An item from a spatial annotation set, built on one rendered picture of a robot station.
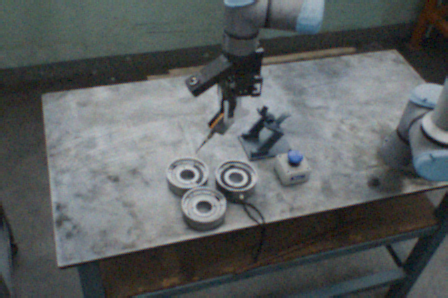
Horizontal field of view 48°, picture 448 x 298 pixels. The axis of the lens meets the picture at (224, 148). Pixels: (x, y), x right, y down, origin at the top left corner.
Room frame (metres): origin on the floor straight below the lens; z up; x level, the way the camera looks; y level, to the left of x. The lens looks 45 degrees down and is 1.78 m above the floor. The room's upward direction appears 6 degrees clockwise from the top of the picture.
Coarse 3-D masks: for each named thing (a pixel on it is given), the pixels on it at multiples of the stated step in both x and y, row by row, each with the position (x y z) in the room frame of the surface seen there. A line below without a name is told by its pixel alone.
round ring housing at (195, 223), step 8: (192, 192) 0.79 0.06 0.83; (200, 192) 0.79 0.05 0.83; (208, 192) 0.80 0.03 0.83; (216, 192) 0.79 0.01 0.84; (184, 200) 0.76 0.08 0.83; (200, 200) 0.77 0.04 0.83; (208, 200) 0.77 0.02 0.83; (224, 200) 0.77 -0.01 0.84; (184, 208) 0.74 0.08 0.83; (192, 208) 0.74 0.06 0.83; (208, 208) 0.77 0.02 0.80; (224, 208) 0.74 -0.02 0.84; (184, 216) 0.72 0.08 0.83; (200, 216) 0.72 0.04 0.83; (208, 216) 0.73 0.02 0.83; (224, 216) 0.74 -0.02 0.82; (192, 224) 0.70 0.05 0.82; (200, 224) 0.70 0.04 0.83; (208, 224) 0.70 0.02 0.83; (216, 224) 0.71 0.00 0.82
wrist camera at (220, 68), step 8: (208, 64) 0.91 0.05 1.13; (216, 64) 0.90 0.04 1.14; (224, 64) 0.89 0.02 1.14; (232, 64) 0.88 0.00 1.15; (200, 72) 0.89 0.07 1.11; (208, 72) 0.88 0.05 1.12; (216, 72) 0.88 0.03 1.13; (224, 72) 0.88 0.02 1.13; (232, 72) 0.88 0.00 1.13; (192, 80) 0.87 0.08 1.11; (200, 80) 0.87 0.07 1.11; (208, 80) 0.86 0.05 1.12; (216, 80) 0.87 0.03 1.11; (192, 88) 0.85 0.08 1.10; (200, 88) 0.86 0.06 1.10; (208, 88) 0.86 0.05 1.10
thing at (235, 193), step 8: (232, 160) 0.90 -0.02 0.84; (240, 160) 0.90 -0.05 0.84; (224, 168) 0.88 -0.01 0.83; (248, 168) 0.89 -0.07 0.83; (216, 176) 0.84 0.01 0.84; (232, 176) 0.87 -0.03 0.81; (240, 176) 0.87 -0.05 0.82; (256, 176) 0.86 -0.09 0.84; (216, 184) 0.83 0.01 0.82; (232, 184) 0.83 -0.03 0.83; (240, 184) 0.83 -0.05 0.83; (224, 192) 0.81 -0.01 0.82; (232, 192) 0.80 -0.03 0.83; (240, 192) 0.80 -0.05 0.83; (248, 192) 0.81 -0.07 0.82
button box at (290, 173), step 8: (280, 160) 0.92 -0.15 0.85; (288, 160) 0.92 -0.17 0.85; (304, 160) 0.93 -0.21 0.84; (280, 168) 0.90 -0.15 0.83; (288, 168) 0.89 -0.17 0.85; (296, 168) 0.89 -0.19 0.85; (304, 168) 0.90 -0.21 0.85; (280, 176) 0.89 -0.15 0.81; (288, 176) 0.87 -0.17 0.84; (296, 176) 0.88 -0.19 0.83; (304, 176) 0.89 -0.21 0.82; (288, 184) 0.87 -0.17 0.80
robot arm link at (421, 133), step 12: (444, 84) 0.90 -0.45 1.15; (444, 96) 0.88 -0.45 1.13; (444, 108) 0.87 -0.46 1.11; (420, 120) 0.95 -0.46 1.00; (432, 120) 0.88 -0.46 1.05; (444, 120) 0.86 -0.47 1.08; (420, 132) 0.89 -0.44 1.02; (432, 132) 0.86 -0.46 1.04; (444, 132) 0.85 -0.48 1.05; (420, 144) 0.87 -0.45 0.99; (432, 144) 0.85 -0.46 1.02; (444, 144) 0.83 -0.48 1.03; (420, 156) 0.84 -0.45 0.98; (432, 156) 0.83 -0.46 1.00; (444, 156) 0.82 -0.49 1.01; (420, 168) 0.83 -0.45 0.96; (432, 168) 0.82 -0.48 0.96; (444, 168) 0.82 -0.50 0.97; (432, 180) 0.83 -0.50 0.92; (444, 180) 0.83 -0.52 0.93
